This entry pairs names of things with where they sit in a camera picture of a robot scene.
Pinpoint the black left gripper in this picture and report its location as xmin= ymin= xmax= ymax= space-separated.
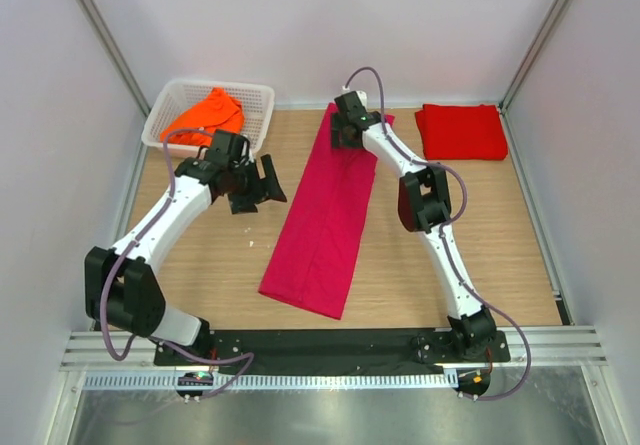
xmin=228 ymin=155 xmax=286 ymax=214

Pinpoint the magenta pink t-shirt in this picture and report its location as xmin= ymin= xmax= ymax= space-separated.
xmin=259 ymin=103 xmax=377 ymax=320

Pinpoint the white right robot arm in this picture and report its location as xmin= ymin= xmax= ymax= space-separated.
xmin=330 ymin=89 xmax=497 ymax=361

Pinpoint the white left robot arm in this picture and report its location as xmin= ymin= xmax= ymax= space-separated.
xmin=84 ymin=130 xmax=287 ymax=365

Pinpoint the white plastic basket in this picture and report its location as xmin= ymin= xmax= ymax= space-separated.
xmin=141 ymin=78 xmax=275 ymax=156

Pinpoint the orange t-shirt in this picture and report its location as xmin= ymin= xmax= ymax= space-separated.
xmin=159 ymin=87 xmax=245 ymax=147

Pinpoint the folded red t-shirt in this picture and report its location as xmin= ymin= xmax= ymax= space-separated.
xmin=415 ymin=104 xmax=508 ymax=161

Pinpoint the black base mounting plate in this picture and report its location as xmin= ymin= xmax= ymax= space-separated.
xmin=153 ymin=328 xmax=512 ymax=377

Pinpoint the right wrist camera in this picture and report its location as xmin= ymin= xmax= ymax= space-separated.
xmin=342 ymin=85 xmax=368 ymax=108

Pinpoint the white slotted cable duct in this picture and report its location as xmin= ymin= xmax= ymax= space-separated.
xmin=83 ymin=370 xmax=458 ymax=392

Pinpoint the left aluminium corner post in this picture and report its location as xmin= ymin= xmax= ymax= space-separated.
xmin=76 ymin=0 xmax=152 ymax=116

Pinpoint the aluminium corner post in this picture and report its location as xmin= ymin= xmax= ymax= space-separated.
xmin=499 ymin=0 xmax=573 ymax=114
xmin=76 ymin=0 xmax=152 ymax=116

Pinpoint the right aluminium corner post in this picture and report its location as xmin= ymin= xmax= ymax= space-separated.
xmin=499 ymin=0 xmax=573 ymax=114

